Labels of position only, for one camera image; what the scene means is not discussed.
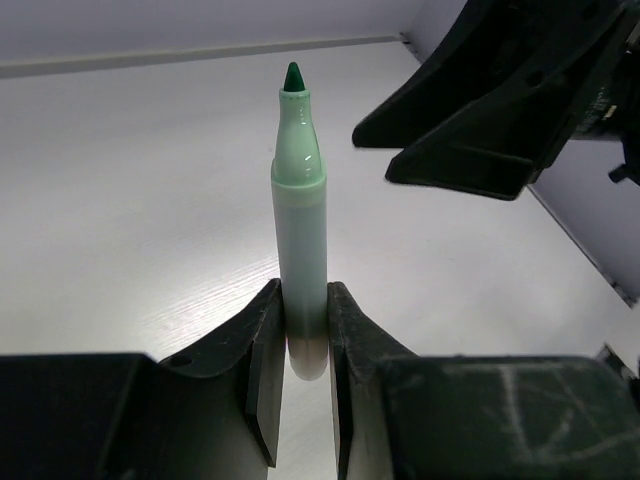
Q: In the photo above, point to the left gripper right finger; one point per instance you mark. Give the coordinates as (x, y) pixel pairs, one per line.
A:
(399, 415)

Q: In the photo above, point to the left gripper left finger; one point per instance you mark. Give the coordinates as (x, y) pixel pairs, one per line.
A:
(209, 411)

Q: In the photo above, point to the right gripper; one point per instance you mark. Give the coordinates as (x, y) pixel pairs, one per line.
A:
(601, 102)

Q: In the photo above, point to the green highlighter marker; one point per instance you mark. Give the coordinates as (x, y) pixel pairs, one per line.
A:
(299, 195)

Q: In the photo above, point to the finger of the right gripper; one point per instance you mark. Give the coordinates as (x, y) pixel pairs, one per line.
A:
(506, 69)

